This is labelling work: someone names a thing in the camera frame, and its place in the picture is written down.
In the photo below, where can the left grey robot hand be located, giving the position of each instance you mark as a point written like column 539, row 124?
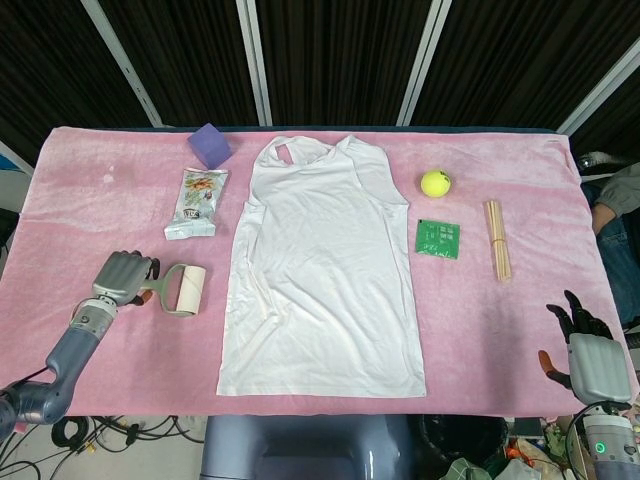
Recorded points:
column 120, row 275

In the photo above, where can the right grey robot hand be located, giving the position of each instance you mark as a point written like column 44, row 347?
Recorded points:
column 597, row 365

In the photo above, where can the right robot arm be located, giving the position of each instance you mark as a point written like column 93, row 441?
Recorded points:
column 612, row 445

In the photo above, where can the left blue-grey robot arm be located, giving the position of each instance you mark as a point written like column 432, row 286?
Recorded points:
column 70, row 350

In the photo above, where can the pink table cloth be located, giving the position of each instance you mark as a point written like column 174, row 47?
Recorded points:
column 100, row 200

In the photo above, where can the silver snack packet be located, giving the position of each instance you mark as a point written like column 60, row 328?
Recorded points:
column 197, row 200

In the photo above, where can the person in grey jacket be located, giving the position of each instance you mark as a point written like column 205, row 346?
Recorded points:
column 617, row 235

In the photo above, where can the black waste bin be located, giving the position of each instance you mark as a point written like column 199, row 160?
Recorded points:
column 462, row 440

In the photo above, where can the purple foam cube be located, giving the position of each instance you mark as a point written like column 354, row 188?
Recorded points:
column 210, row 146

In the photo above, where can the bundle of wooden sticks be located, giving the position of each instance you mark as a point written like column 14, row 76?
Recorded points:
column 497, row 240

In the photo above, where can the green patterned cloth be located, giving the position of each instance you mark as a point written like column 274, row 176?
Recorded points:
column 467, row 471

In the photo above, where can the white tank top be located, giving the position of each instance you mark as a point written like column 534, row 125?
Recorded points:
column 320, row 280

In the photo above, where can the green small packet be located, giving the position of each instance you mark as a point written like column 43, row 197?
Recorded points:
column 438, row 239

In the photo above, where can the yellow tennis ball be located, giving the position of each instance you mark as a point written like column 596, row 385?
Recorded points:
column 436, row 184

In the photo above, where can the blue-grey robot torso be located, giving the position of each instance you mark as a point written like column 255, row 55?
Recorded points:
column 305, row 447

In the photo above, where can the white frame bar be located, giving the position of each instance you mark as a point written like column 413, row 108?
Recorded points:
column 424, row 62
column 597, row 92
column 122, row 62
column 255, row 62

